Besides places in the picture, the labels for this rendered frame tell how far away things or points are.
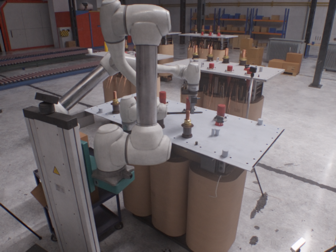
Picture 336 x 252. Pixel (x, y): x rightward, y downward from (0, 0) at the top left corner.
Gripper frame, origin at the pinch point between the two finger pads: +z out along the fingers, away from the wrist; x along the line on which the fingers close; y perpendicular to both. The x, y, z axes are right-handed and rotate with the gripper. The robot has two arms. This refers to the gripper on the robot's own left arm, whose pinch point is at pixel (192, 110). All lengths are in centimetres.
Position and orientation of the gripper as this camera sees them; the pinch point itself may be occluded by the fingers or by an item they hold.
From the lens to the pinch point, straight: 201.9
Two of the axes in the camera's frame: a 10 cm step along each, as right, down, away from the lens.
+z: 0.0, 9.1, 4.1
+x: -0.8, -4.1, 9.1
